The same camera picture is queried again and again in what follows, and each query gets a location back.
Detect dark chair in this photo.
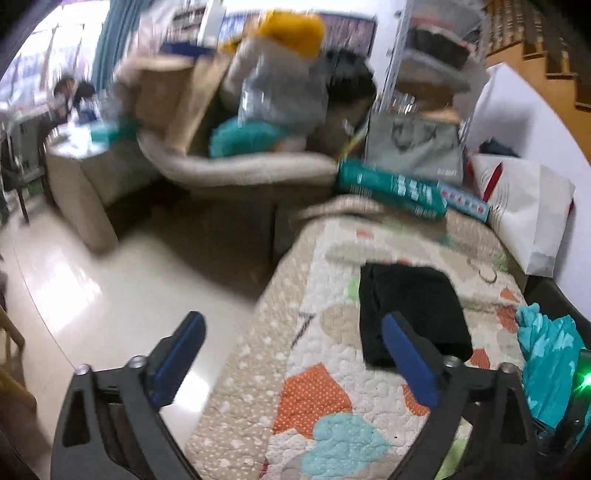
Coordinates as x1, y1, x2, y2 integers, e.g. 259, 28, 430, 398
0, 115, 51, 224

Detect blue printed box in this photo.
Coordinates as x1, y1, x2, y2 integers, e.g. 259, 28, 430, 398
436, 182, 490, 224

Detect wall poster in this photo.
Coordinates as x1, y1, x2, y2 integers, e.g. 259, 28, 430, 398
217, 11, 377, 51

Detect teal curtain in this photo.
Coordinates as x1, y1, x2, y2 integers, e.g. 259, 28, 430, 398
90, 0, 153, 88

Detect grey fabric bag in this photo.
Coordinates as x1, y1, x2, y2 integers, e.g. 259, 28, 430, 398
365, 113, 465, 188

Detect white paper bag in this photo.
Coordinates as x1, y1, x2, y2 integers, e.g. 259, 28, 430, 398
468, 154, 575, 278

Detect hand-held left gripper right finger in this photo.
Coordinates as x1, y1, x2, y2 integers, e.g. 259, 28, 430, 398
381, 311, 541, 480

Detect patchwork quilt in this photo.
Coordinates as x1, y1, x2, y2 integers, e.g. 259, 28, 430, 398
185, 194, 529, 480

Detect beige sofa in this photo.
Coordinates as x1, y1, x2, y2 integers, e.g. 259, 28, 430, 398
44, 129, 340, 252

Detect white storage shelf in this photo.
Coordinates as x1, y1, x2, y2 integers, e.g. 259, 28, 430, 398
385, 0, 490, 116

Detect cardboard box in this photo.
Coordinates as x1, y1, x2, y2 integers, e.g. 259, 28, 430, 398
136, 53, 232, 155

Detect clear plastic bag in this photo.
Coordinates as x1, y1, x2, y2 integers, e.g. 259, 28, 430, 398
231, 39, 328, 134

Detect teal plastic packet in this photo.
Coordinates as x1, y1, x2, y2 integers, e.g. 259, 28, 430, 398
336, 159, 448, 222

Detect yellow cloth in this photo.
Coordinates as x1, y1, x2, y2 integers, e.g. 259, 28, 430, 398
259, 11, 326, 58

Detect wooden chair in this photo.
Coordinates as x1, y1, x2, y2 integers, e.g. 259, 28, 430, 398
0, 305, 38, 416

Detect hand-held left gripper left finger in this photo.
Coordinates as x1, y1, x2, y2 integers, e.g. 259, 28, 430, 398
50, 311, 207, 480

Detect black pants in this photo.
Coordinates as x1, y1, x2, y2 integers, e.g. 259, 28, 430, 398
359, 262, 474, 367

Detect teal cloth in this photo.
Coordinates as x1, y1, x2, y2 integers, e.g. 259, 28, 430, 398
515, 302, 587, 430

